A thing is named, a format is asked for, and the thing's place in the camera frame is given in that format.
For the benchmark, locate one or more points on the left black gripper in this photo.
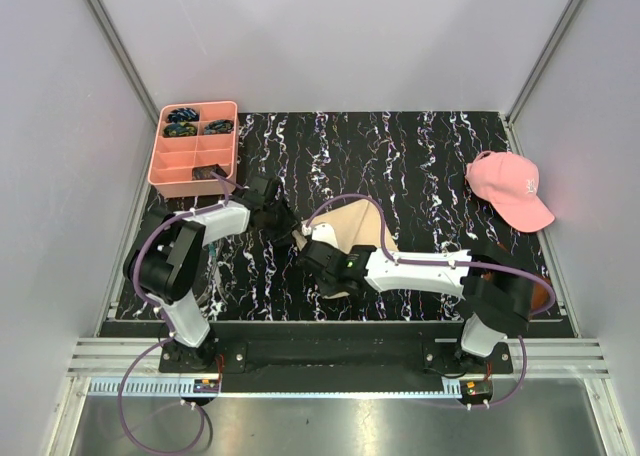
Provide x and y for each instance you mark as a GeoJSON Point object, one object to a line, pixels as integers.
{"type": "Point", "coordinates": [290, 224]}

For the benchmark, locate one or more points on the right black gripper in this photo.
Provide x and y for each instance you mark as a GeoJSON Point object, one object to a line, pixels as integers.
{"type": "Point", "coordinates": [326, 289]}

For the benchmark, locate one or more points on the beige cloth napkin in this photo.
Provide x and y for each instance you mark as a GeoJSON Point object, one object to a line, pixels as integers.
{"type": "Point", "coordinates": [357, 223]}

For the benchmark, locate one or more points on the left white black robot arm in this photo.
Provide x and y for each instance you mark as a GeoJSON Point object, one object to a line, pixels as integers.
{"type": "Point", "coordinates": [162, 263]}

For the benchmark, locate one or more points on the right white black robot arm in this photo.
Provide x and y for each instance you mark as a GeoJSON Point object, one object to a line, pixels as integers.
{"type": "Point", "coordinates": [498, 296]}

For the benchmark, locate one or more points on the clear plastic utensils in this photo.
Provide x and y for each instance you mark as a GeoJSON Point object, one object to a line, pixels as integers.
{"type": "Point", "coordinates": [211, 296]}

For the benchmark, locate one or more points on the dark patterned object in box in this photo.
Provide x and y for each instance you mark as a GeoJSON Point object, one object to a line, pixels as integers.
{"type": "Point", "coordinates": [208, 172]}

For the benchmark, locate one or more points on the blue patterned object right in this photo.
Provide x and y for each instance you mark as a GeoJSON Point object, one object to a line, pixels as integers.
{"type": "Point", "coordinates": [221, 126]}

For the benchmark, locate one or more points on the pink plastic divided organizer box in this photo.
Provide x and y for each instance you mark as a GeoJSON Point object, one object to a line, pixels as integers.
{"type": "Point", "coordinates": [172, 160]}

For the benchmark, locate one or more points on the blue yellow patterned object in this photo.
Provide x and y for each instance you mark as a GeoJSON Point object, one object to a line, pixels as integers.
{"type": "Point", "coordinates": [180, 129]}

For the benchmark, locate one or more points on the black marbled table mat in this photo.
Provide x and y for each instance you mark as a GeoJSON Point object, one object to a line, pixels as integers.
{"type": "Point", "coordinates": [412, 163]}

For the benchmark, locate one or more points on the blue patterned object top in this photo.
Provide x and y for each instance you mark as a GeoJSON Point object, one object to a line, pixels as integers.
{"type": "Point", "coordinates": [183, 114]}

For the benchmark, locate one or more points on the left orange connector box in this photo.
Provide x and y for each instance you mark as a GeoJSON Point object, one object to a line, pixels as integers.
{"type": "Point", "coordinates": [206, 386]}

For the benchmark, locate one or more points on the pink baseball cap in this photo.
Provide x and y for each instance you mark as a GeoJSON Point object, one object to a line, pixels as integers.
{"type": "Point", "coordinates": [509, 182]}

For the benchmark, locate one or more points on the brown suede cloth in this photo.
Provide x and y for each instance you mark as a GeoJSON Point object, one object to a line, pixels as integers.
{"type": "Point", "coordinates": [540, 295]}

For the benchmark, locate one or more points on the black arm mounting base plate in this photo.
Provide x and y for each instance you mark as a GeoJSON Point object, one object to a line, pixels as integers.
{"type": "Point", "coordinates": [334, 358]}

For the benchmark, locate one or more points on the grey slotted cable duct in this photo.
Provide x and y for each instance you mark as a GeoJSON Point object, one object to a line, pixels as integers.
{"type": "Point", "coordinates": [140, 386]}

